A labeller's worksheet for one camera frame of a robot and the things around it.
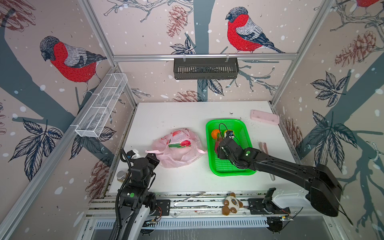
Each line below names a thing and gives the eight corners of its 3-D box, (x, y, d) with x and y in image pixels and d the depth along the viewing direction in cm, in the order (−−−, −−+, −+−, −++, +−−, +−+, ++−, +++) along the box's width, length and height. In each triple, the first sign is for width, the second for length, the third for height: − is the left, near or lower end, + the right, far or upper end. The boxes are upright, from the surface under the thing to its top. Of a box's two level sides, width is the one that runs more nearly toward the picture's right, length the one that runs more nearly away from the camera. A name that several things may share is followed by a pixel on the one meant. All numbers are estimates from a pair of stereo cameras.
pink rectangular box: (249, 119, 113) (251, 116, 111) (250, 112, 118) (251, 109, 116) (278, 125, 110) (280, 122, 107) (277, 117, 115) (279, 114, 112)
